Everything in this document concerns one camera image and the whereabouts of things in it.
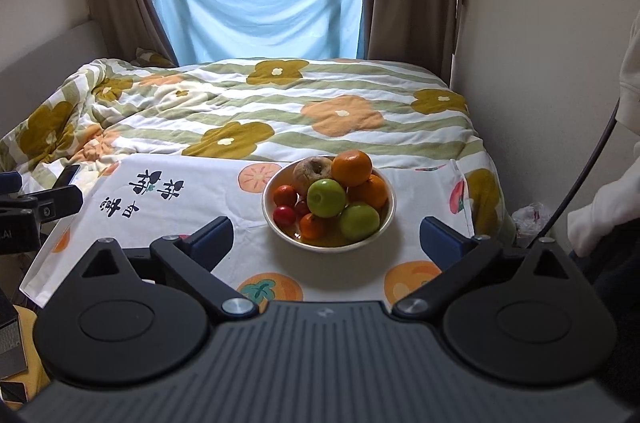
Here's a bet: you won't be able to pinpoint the person's white hoodie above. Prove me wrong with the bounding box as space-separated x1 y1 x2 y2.
614 10 640 144

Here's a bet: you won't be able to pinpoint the beige bed headboard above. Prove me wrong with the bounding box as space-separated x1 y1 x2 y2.
0 19 108 139

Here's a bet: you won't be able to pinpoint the wrinkled brown apple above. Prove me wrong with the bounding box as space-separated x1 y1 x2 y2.
292 156 335 199

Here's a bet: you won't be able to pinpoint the person's dark trousers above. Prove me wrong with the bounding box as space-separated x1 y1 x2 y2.
570 248 640 334

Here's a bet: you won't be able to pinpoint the white wall conduit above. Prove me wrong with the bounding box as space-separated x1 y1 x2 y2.
452 0 468 89

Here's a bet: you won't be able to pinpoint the black cable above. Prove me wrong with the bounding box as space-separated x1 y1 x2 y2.
525 98 622 249

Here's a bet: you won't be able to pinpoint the small dark orange mandarin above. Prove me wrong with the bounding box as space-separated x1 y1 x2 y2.
299 212 331 240

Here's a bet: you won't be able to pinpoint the striped floral blanket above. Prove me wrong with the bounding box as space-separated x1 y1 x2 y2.
0 57 516 249

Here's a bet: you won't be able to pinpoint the large orange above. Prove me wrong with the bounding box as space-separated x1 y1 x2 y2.
347 174 390 210
331 150 374 187

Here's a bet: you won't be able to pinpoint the orange-red tomato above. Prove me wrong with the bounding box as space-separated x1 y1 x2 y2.
273 184 299 209

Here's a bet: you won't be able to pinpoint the black flat object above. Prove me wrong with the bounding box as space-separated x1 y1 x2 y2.
54 163 82 190

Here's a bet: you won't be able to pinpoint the grey box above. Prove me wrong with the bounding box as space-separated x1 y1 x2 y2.
0 288 28 379

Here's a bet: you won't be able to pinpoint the green apple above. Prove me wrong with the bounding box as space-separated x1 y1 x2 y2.
306 178 347 218
339 202 381 240

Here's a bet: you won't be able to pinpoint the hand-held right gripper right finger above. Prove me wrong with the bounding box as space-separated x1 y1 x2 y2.
392 215 576 321

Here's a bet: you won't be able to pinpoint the white persimmon print cloth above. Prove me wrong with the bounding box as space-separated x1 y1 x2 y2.
19 153 476 310

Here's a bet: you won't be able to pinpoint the floral pillow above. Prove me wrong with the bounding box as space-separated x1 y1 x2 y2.
131 47 176 69

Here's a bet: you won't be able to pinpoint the white plastic bag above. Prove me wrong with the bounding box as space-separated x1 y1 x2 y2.
510 202 556 249

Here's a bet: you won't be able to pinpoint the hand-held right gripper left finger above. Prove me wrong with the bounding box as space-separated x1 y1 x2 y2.
80 215 261 322

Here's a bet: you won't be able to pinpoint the person's right forearm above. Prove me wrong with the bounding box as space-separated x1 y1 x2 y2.
567 173 640 260

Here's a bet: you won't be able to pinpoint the yellow and white bowl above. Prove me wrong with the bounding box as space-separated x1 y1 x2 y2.
262 158 397 248

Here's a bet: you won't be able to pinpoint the light blue cloth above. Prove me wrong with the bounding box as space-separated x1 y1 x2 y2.
149 0 365 66

